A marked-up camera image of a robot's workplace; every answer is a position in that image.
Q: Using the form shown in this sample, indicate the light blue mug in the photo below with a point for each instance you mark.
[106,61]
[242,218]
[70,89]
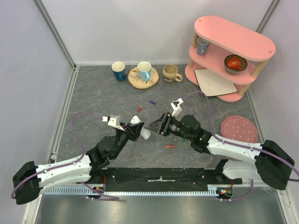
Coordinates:
[144,71]

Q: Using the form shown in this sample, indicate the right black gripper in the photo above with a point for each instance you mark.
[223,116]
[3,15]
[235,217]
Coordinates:
[165,123]

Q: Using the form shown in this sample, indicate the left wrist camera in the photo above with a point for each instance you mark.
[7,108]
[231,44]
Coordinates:
[113,121]

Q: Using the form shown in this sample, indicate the white cable duct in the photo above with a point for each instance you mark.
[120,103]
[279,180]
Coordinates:
[84,191]

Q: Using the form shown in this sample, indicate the white square plate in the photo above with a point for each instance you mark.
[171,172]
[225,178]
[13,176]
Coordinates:
[213,84]

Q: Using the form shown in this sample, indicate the pink three-tier shelf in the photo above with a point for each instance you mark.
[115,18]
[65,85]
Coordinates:
[232,51]

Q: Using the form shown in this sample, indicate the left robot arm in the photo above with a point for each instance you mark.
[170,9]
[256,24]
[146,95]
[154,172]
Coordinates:
[32,180]

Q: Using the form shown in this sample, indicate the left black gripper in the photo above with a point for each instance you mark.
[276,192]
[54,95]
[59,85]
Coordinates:
[133,130]

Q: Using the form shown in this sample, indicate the dark blue mug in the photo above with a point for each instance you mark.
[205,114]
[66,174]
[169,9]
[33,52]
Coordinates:
[119,71]

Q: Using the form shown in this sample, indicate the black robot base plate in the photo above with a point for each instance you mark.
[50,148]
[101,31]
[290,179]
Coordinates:
[160,179]

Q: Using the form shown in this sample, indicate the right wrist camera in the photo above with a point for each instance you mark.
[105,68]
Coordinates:
[176,106]

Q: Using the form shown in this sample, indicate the beige floral saucer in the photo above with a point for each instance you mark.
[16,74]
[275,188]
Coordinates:
[136,82]

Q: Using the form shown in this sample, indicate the white remote control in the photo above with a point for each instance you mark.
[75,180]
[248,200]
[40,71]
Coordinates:
[144,132]

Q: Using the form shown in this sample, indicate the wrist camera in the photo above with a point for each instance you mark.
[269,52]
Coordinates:
[113,121]
[176,106]

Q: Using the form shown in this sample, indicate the red cup in bowl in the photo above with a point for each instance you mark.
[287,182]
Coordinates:
[234,63]

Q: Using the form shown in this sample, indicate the grey mug on shelf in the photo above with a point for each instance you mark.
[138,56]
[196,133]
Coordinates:
[202,46]

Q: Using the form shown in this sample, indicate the pink dotted plate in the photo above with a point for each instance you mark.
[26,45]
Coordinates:
[239,128]

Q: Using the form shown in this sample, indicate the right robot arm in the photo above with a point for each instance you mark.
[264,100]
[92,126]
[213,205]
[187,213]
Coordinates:
[267,162]

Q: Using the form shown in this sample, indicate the beige ceramic mug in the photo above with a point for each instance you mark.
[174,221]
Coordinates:
[170,73]

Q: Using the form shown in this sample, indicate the patterned dark bowl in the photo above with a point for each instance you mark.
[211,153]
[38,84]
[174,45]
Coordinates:
[243,64]

